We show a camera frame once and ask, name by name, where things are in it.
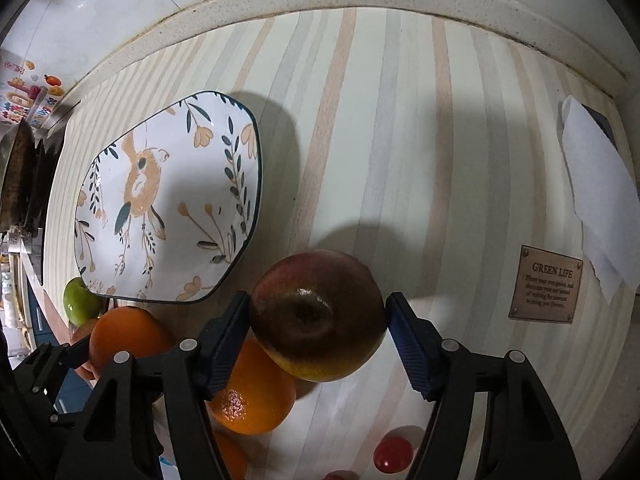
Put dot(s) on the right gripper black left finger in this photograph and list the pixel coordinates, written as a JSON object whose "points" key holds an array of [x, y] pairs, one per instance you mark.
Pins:
{"points": [[189, 375]]}

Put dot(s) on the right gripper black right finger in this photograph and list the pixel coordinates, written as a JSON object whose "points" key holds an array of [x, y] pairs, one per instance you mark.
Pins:
{"points": [[524, 437]]}

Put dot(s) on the large orange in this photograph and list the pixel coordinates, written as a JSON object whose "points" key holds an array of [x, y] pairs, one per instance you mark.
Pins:
{"points": [[127, 329]]}

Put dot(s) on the red yellow apple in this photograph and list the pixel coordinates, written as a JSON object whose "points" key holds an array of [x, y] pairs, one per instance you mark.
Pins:
{"points": [[319, 314]]}

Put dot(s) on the red cherry tomato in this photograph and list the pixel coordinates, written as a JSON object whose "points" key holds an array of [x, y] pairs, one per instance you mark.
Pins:
{"points": [[392, 455]]}

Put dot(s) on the green apple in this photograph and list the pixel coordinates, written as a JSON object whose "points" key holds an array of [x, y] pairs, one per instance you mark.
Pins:
{"points": [[81, 304]]}

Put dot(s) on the brown Green Life label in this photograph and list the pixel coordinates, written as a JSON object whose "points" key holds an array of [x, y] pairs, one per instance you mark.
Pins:
{"points": [[546, 287]]}

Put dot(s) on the floral ceramic plate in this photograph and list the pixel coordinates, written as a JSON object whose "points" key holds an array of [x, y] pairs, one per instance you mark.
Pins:
{"points": [[165, 211]]}

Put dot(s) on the white tissue paper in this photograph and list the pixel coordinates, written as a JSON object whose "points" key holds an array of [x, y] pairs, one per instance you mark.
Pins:
{"points": [[605, 199]]}

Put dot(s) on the steel wok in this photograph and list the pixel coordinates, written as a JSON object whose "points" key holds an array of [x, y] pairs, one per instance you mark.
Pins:
{"points": [[17, 163]]}

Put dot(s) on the striped table mat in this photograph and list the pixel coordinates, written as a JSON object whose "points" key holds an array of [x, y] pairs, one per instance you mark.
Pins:
{"points": [[428, 149]]}

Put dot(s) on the black tissue holder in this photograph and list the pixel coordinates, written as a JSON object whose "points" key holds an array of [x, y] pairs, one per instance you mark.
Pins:
{"points": [[603, 124]]}

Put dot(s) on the colourful wall sticker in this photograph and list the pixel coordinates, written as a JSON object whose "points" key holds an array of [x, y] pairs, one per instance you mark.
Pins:
{"points": [[27, 93]]}

